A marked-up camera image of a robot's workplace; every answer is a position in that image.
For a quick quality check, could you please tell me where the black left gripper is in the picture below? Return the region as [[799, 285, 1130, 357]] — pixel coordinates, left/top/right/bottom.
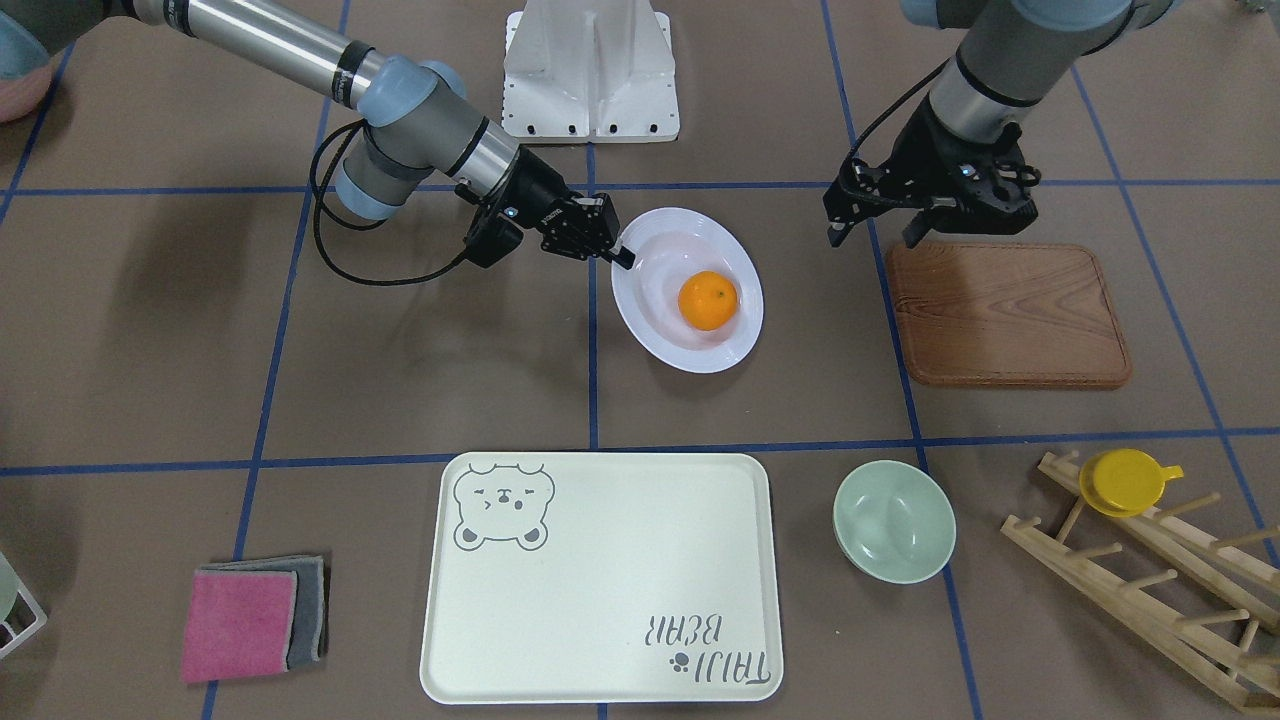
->
[[823, 100, 1011, 249]]

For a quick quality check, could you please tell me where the pink cloth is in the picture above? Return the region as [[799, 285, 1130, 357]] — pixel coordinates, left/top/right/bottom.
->
[[180, 569, 297, 684]]

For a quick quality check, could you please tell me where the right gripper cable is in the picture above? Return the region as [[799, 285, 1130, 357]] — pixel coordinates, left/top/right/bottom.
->
[[308, 120, 471, 288]]

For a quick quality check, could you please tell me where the wooden cutting board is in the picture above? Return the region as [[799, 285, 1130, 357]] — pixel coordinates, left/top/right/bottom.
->
[[884, 241, 1133, 389]]

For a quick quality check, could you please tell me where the white ridged plate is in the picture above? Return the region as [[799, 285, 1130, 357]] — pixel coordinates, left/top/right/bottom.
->
[[611, 208, 765, 374]]

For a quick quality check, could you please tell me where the orange fruit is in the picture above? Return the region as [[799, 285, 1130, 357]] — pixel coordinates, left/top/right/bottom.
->
[[677, 270, 739, 332]]

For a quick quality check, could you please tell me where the grey cloth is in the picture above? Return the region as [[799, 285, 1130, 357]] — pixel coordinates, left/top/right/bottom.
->
[[196, 553, 325, 673]]

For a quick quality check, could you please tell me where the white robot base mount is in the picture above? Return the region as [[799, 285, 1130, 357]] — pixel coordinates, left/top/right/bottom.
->
[[500, 1, 681, 145]]

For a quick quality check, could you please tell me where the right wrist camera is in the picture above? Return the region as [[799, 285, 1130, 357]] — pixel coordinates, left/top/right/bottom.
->
[[462, 208, 524, 268]]

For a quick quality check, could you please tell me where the cream bear tray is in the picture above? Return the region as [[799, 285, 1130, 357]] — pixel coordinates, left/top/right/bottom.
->
[[420, 452, 785, 705]]

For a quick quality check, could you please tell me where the yellow mug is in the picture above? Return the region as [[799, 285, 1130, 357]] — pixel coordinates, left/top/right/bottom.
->
[[1078, 448, 1184, 518]]

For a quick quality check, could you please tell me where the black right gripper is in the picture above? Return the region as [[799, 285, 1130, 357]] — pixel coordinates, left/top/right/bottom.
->
[[490, 149, 636, 270]]

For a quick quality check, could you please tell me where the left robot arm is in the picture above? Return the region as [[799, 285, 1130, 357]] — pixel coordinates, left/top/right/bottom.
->
[[823, 1, 1176, 247]]

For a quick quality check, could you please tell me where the green ceramic bowl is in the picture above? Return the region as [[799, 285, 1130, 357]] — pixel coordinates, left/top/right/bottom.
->
[[832, 460, 957, 585]]

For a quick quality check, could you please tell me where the pink bowl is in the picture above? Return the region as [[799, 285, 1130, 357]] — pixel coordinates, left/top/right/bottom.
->
[[1, 59, 55, 124]]

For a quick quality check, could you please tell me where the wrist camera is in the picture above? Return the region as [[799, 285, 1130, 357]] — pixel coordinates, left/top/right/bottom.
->
[[462, 208, 524, 268], [923, 122, 1042, 234]]

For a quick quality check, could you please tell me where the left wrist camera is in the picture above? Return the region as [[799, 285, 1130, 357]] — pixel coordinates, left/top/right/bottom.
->
[[923, 122, 1042, 234]]

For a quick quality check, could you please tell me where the wooden dish rack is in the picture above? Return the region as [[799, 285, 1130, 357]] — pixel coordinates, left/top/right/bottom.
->
[[1000, 452, 1279, 719]]

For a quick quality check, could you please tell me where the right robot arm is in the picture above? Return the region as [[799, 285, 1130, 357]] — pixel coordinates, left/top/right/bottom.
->
[[1, 1, 635, 269]]

